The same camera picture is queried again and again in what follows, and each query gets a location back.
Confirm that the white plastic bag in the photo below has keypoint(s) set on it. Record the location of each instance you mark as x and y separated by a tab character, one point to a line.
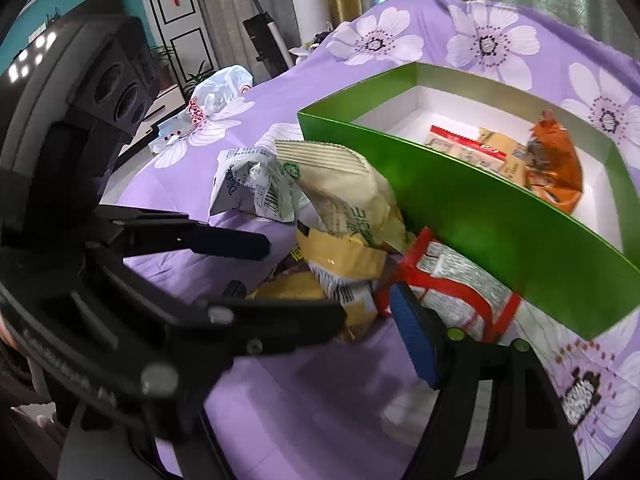
220	85

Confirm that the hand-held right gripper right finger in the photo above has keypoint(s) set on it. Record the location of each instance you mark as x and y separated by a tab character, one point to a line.
415	335

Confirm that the grey sheer curtain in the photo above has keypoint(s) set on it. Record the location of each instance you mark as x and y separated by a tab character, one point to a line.
225	10

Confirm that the red and white snack packet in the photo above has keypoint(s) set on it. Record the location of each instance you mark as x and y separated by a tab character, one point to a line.
450	285

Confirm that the cream snack packet green print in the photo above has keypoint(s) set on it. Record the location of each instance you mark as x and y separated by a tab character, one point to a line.
340	195

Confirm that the potted plant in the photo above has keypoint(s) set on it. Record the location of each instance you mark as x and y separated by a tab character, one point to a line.
162	62
200	77

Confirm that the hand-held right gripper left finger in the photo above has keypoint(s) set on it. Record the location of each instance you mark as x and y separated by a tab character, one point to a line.
200	455

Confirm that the beige snack packet red trim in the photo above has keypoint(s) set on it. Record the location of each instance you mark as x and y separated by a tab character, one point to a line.
462	149

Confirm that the white snack packet blue print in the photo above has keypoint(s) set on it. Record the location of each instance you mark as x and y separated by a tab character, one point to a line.
250	185

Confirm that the green cardboard box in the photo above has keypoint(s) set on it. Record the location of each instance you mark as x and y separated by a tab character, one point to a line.
475	220

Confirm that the white television cabinet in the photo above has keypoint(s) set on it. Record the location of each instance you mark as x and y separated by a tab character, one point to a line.
167	102

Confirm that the upright vacuum cleaner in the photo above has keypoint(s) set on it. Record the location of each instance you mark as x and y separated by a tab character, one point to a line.
262	40

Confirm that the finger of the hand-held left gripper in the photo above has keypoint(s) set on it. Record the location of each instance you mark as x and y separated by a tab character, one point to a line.
220	242
290	320

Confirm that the purple floral bedsheet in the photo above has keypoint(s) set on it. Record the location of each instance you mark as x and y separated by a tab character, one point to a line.
430	20

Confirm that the white cylindrical appliance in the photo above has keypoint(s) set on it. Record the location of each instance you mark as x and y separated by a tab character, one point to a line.
310	15

